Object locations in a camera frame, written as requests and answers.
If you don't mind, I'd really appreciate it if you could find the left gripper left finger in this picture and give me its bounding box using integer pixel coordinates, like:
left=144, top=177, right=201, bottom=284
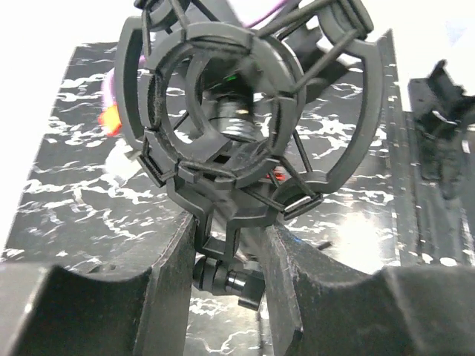
left=1, top=213, right=196, bottom=355

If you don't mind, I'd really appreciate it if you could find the black tripod shock-mount stand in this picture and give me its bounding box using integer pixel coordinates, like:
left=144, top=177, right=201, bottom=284
left=114, top=1, right=382, bottom=310

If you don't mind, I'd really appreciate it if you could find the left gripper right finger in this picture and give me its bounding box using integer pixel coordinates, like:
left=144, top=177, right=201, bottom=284
left=259, top=225, right=474, bottom=355

